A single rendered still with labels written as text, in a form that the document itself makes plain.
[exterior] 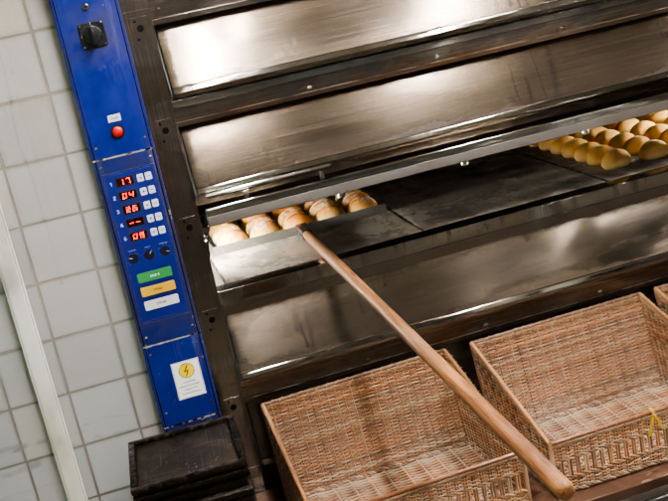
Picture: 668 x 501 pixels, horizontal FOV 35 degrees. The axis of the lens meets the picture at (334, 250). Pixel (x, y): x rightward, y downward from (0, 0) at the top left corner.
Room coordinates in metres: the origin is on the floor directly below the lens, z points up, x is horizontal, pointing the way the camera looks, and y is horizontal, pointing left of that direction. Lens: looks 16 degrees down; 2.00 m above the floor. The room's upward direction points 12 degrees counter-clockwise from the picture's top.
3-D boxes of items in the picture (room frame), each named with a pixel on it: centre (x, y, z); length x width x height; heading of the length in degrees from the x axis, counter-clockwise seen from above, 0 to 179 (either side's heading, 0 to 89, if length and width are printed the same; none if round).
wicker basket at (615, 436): (2.64, -0.64, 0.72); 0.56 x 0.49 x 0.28; 102
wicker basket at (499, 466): (2.51, -0.04, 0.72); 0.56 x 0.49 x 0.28; 103
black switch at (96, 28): (2.63, 0.46, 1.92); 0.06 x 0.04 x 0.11; 102
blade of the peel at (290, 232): (3.30, 0.12, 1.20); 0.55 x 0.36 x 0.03; 101
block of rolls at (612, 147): (3.44, -1.03, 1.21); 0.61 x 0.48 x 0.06; 12
